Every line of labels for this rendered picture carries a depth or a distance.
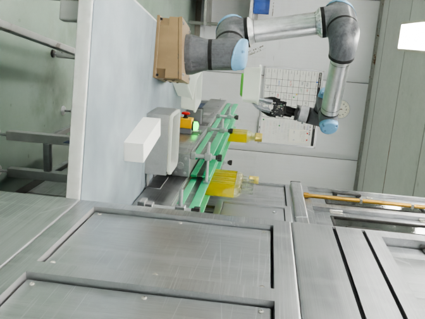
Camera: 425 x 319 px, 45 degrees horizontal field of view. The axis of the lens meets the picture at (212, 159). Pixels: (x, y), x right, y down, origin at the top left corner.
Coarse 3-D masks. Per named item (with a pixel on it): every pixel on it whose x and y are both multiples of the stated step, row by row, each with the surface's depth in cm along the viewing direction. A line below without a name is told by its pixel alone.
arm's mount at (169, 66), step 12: (168, 24) 180; (180, 24) 179; (156, 36) 180; (168, 36) 180; (180, 36) 179; (156, 48) 181; (168, 48) 180; (180, 48) 180; (156, 60) 181; (168, 60) 181; (180, 60) 180; (156, 72) 183; (168, 72) 181; (180, 72) 180
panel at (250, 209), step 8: (224, 200) 235; (216, 208) 223; (224, 208) 225; (232, 208) 226; (240, 208) 227; (248, 208) 228; (256, 208) 228; (264, 208) 229; (272, 208) 230; (280, 208) 231; (288, 208) 230; (248, 216) 217; (256, 216) 218; (264, 216) 219; (272, 216) 219; (280, 216) 220; (288, 216) 219
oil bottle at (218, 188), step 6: (216, 180) 213; (222, 180) 213; (210, 186) 210; (216, 186) 209; (222, 186) 209; (228, 186) 209; (234, 186) 209; (240, 186) 210; (210, 192) 210; (216, 192) 210; (222, 192) 210; (228, 192) 209; (234, 192) 209; (240, 192) 210
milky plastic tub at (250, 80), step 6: (246, 72) 223; (252, 72) 222; (258, 72) 222; (246, 78) 223; (252, 78) 222; (258, 78) 222; (240, 84) 225; (246, 84) 223; (252, 84) 222; (258, 84) 221; (240, 90) 225; (246, 90) 223; (252, 90) 223; (258, 90) 221; (246, 96) 223; (252, 96) 223; (258, 96) 221; (246, 102) 241; (252, 102) 229; (258, 102) 222
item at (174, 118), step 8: (176, 112) 185; (176, 120) 194; (168, 128) 179; (176, 128) 195; (168, 136) 180; (176, 136) 195; (168, 144) 181; (176, 144) 196; (168, 152) 180; (176, 152) 197; (168, 160) 181; (176, 160) 197; (168, 168) 182
